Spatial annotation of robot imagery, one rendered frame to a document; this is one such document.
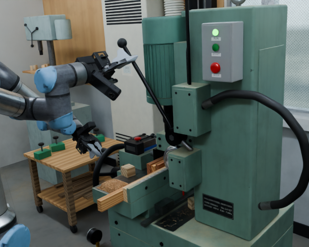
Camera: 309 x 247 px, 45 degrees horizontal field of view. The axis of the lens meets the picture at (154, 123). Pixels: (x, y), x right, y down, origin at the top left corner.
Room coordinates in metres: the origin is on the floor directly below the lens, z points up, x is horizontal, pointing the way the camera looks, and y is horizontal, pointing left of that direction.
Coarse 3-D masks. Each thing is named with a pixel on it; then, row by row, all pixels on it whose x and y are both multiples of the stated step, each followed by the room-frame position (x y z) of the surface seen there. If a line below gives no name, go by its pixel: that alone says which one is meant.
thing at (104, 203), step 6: (114, 192) 1.14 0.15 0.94; (120, 192) 1.15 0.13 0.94; (102, 198) 1.10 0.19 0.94; (108, 198) 1.11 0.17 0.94; (114, 198) 1.13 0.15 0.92; (120, 198) 1.14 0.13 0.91; (102, 204) 1.09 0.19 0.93; (108, 204) 1.11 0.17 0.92; (114, 204) 1.12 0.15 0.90; (102, 210) 1.08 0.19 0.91
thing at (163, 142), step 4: (160, 132) 1.38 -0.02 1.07; (164, 132) 1.37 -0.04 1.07; (156, 136) 1.37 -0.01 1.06; (160, 136) 1.36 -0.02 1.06; (164, 136) 1.35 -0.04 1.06; (156, 140) 1.38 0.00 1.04; (160, 140) 1.36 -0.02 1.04; (164, 140) 1.35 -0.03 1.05; (160, 144) 1.36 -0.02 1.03; (164, 144) 1.35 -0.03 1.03; (168, 144) 1.33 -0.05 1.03; (160, 148) 1.36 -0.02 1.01; (164, 148) 1.35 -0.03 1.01
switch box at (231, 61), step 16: (208, 32) 1.04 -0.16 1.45; (224, 32) 1.01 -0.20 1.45; (240, 32) 1.02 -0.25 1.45; (208, 48) 1.04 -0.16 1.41; (224, 48) 1.01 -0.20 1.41; (240, 48) 1.02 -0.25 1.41; (208, 64) 1.04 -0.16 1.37; (224, 64) 1.01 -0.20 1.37; (240, 64) 1.02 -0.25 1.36; (208, 80) 1.05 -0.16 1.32; (224, 80) 1.01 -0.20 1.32
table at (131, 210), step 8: (120, 176) 1.36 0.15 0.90; (136, 176) 1.35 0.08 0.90; (168, 184) 1.28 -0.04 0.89; (96, 192) 1.25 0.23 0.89; (104, 192) 1.23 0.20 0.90; (152, 192) 1.21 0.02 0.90; (160, 192) 1.24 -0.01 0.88; (168, 192) 1.27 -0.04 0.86; (176, 192) 1.31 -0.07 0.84; (96, 200) 1.26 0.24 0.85; (136, 200) 1.15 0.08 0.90; (144, 200) 1.18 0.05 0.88; (152, 200) 1.21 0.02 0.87; (112, 208) 1.20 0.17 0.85; (120, 208) 1.17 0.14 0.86; (128, 208) 1.14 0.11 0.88; (136, 208) 1.15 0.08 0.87; (144, 208) 1.18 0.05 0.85; (128, 216) 1.14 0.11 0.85
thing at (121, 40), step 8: (120, 40) 1.31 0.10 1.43; (136, 64) 1.28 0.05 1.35; (144, 80) 1.25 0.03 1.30; (152, 96) 1.23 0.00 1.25; (160, 112) 1.21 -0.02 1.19; (168, 120) 1.19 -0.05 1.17; (168, 136) 1.16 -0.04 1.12; (176, 136) 1.14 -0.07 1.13; (184, 136) 1.15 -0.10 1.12; (176, 144) 1.14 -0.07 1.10; (184, 144) 1.14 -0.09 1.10
